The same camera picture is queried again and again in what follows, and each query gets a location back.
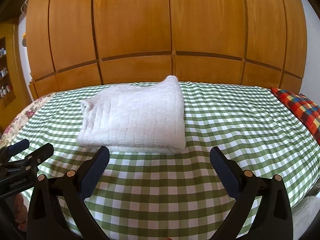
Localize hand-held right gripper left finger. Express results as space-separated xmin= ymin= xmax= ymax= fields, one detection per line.
xmin=26 ymin=145 xmax=110 ymax=240

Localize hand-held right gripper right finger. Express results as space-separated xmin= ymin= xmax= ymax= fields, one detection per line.
xmin=209 ymin=146 xmax=294 ymax=240

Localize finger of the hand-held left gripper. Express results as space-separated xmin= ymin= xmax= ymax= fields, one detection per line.
xmin=0 ymin=139 xmax=30 ymax=163
xmin=15 ymin=144 xmax=55 ymax=169

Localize person's left hand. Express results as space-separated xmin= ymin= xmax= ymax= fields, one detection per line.
xmin=13 ymin=195 xmax=28 ymax=232

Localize floral bedsheet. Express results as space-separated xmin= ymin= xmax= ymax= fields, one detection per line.
xmin=0 ymin=92 xmax=57 ymax=148

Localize green checked bedcover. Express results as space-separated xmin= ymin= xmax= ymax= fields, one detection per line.
xmin=2 ymin=81 xmax=320 ymax=240

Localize group of small bottles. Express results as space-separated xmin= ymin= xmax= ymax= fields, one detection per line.
xmin=0 ymin=47 xmax=13 ymax=98

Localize wooden shelf unit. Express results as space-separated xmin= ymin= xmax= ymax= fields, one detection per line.
xmin=0 ymin=22 xmax=33 ymax=130

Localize colourful checked pillow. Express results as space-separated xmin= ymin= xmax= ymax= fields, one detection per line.
xmin=270 ymin=87 xmax=320 ymax=144

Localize wooden wardrobe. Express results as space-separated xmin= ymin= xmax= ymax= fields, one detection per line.
xmin=25 ymin=0 xmax=308 ymax=100

